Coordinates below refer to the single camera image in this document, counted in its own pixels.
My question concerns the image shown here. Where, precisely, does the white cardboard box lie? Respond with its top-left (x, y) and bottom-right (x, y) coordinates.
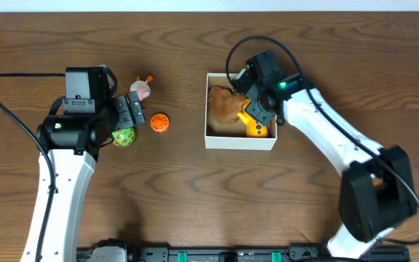
top-left (204, 73), bottom-right (277, 151)

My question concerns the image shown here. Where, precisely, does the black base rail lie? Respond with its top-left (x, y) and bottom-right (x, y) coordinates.
top-left (76, 238), bottom-right (411, 262)

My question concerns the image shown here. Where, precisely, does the yellow plastic toy figure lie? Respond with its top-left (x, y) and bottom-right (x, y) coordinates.
top-left (236, 99), bottom-right (268, 138)

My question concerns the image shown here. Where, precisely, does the orange lattice ball toy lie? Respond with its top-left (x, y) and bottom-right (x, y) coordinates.
top-left (150, 113), bottom-right (169, 133)

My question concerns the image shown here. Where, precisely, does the green number ball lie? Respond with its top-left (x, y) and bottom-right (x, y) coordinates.
top-left (112, 127), bottom-right (135, 147)

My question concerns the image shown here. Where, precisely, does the brown plush bear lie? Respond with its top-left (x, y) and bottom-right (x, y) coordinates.
top-left (207, 86), bottom-right (245, 124)

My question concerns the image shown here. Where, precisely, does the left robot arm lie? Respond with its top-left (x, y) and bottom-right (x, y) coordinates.
top-left (21, 65), bottom-right (153, 261)

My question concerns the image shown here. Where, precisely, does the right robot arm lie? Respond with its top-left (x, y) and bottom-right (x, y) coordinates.
top-left (230, 50), bottom-right (419, 259)

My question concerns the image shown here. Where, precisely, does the pink white duck toy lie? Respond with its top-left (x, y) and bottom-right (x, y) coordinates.
top-left (129, 76), bottom-right (153, 101)

